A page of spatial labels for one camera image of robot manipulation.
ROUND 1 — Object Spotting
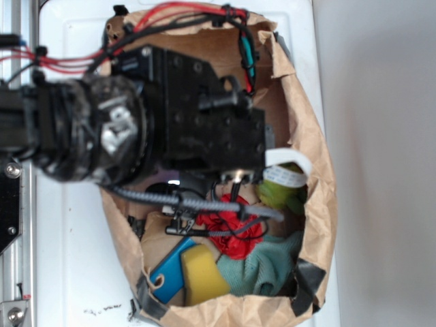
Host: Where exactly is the grey braided cable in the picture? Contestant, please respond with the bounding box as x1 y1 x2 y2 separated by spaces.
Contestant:
110 185 285 238

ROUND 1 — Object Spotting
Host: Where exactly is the green plush frog toy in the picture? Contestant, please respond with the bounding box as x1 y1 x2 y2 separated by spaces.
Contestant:
255 163 307 215

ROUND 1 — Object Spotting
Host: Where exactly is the red black wire bundle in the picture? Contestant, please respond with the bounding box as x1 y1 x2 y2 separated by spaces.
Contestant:
0 1 262 96

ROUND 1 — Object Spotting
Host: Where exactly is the yellow sponge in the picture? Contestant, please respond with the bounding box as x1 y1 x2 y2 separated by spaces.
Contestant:
181 245 230 306

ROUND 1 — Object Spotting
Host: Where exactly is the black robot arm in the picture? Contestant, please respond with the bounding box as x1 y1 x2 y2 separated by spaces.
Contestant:
1 46 268 185

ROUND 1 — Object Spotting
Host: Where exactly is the black metal bracket plate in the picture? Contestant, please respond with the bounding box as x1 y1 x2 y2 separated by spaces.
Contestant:
1 158 22 255

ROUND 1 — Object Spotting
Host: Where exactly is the red crumpled paper ball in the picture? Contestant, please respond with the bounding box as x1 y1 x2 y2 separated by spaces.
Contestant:
196 211 264 260

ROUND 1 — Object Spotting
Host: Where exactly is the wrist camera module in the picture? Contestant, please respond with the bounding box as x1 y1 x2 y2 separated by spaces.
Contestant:
162 205 196 236

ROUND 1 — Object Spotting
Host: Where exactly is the blue plastic block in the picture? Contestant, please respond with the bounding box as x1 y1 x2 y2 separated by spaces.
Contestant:
150 237 196 304

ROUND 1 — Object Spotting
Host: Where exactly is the brown paper bag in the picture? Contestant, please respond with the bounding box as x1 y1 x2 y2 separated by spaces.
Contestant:
101 2 337 326

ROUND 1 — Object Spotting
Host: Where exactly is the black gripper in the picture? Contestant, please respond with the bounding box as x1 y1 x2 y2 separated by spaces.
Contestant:
111 45 267 183

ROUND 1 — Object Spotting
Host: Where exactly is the aluminium frame rail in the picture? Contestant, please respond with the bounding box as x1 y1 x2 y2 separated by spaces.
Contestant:
1 1 39 326

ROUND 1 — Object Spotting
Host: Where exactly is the white flat ribbon cable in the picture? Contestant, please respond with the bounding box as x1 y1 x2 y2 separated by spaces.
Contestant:
262 146 313 189

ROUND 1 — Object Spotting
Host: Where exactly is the teal cloth towel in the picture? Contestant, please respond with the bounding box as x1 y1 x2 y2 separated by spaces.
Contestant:
217 231 303 296

